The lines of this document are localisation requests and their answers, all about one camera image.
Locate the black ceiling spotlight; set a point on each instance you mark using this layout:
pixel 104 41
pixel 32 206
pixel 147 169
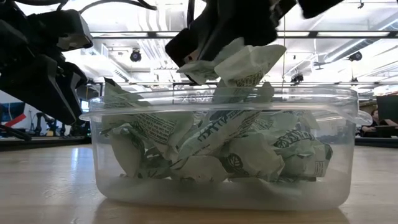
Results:
pixel 355 56
pixel 135 56
pixel 297 78

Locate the black background robot arm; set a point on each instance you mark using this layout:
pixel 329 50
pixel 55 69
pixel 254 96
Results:
pixel 38 121

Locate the white stevia sweetener packet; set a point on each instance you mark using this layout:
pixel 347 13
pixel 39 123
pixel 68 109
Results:
pixel 217 130
pixel 252 158
pixel 248 65
pixel 199 70
pixel 127 155
pixel 304 155
pixel 149 127
pixel 289 123
pixel 199 169

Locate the clear plastic container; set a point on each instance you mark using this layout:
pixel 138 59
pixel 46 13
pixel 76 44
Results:
pixel 217 196

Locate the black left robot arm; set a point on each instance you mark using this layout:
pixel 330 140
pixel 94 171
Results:
pixel 4 7

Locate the person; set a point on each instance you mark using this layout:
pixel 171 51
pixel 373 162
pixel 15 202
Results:
pixel 374 115

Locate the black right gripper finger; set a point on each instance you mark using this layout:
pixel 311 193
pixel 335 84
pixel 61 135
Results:
pixel 227 35
pixel 261 29

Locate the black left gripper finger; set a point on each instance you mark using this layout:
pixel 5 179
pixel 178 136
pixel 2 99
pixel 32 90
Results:
pixel 43 84
pixel 79 84

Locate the dark background monitor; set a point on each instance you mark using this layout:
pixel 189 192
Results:
pixel 388 107

